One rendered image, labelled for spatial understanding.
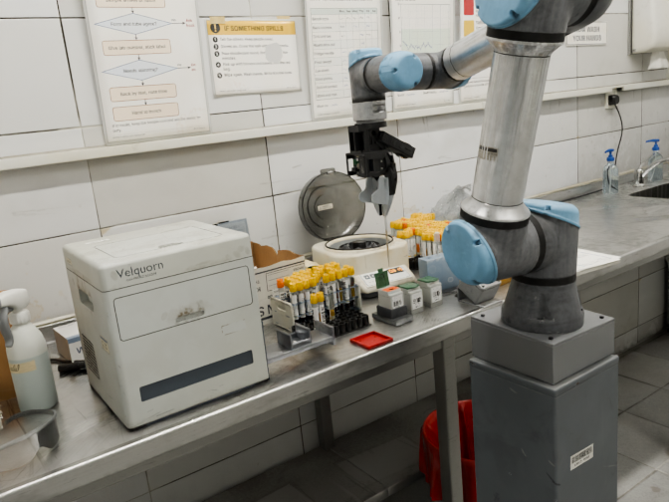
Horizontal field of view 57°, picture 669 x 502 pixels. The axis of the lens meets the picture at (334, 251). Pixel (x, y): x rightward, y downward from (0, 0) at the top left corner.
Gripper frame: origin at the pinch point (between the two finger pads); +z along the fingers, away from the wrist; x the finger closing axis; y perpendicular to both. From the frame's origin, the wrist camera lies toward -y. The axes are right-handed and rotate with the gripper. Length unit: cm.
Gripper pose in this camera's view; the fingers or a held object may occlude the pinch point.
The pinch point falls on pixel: (384, 209)
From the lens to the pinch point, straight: 143.7
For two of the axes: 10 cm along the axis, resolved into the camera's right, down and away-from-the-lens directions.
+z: 1.0, 9.7, 2.3
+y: -7.9, 2.2, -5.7
